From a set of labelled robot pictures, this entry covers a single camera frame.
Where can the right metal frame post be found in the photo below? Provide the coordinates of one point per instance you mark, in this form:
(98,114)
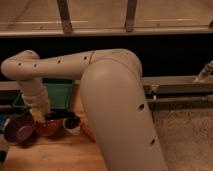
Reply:
(130,15)

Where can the dark purple bowl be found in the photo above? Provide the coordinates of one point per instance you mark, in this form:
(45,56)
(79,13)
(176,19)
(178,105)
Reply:
(19,129)

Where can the green plastic bin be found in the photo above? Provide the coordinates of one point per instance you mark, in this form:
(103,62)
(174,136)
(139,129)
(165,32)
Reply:
(59,92)

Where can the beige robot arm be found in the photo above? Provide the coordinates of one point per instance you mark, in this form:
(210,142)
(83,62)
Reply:
(112,95)

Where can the left metal frame post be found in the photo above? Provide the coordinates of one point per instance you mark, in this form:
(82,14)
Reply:
(65,16)

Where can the metal rail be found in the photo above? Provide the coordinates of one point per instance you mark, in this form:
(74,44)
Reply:
(177,88)

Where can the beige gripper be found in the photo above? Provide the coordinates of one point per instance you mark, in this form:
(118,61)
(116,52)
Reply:
(39,105)

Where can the red bowl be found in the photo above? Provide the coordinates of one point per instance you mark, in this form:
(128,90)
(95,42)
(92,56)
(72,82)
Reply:
(47,127)

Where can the metal frame post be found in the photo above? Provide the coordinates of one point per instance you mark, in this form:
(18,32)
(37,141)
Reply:
(130,15)
(65,16)

